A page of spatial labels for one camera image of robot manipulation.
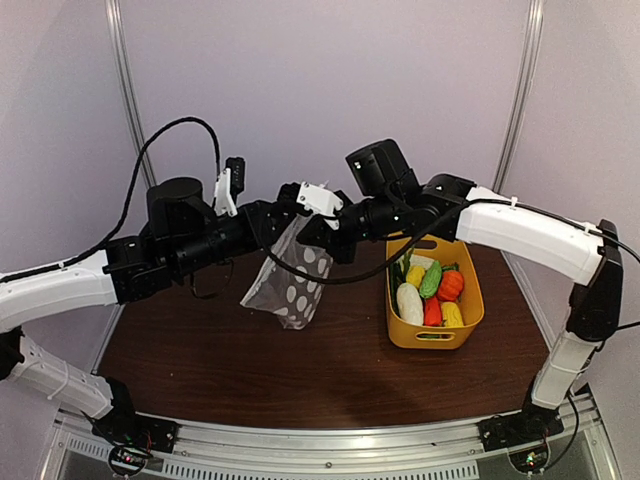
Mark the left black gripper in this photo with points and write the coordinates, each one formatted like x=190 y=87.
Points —
x=250 y=216

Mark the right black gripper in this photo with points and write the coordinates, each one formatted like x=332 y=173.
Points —
x=317 y=233

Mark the green toy bitter gourd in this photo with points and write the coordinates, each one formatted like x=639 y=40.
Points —
x=431 y=280

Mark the white toy radish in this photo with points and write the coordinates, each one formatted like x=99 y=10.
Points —
x=409 y=304

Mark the clear dotted zip bag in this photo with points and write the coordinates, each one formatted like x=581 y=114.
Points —
x=292 y=299

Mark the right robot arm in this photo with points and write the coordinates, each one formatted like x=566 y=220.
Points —
x=452 y=208

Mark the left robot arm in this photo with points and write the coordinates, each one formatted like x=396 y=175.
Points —
x=54 y=289

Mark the green leafy toy vegetable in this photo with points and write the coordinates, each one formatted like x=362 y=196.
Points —
x=399 y=269

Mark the yellow toy pepper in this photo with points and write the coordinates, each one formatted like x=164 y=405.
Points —
x=415 y=275

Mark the yellow plastic basket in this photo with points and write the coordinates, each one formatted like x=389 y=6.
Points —
x=452 y=256

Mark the orange toy pumpkin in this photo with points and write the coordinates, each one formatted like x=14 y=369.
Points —
x=451 y=286

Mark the red toy pepper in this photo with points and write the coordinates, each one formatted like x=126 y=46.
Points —
x=432 y=313

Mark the yellow toy corn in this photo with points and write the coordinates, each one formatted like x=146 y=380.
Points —
x=451 y=315

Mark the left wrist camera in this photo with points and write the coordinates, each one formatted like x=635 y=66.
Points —
x=229 y=185

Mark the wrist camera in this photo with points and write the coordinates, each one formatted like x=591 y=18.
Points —
x=229 y=185
x=309 y=199

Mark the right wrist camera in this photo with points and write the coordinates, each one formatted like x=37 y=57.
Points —
x=309 y=199

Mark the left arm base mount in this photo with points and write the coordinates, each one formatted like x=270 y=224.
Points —
x=145 y=433

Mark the left aluminium corner post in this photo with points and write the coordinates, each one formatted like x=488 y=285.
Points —
x=116 y=30

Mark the aluminium corner post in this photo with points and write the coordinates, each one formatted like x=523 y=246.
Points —
x=528 y=64
x=116 y=30

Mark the right aluminium corner post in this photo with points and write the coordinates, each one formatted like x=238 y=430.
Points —
x=528 y=64

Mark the aluminium front rail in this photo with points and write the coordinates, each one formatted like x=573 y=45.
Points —
x=443 y=450

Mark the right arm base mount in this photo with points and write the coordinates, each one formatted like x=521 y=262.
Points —
x=515 y=432

